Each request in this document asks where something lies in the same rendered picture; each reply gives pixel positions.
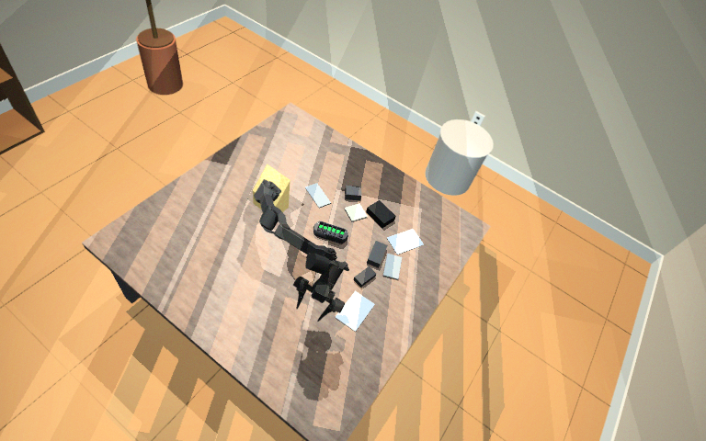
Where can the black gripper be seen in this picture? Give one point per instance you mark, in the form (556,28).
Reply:
(301,285)

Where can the dark grey controller unit with green rocker switches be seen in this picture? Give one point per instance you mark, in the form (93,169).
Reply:
(330,232)

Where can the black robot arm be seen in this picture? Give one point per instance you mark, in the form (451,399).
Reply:
(320,259)

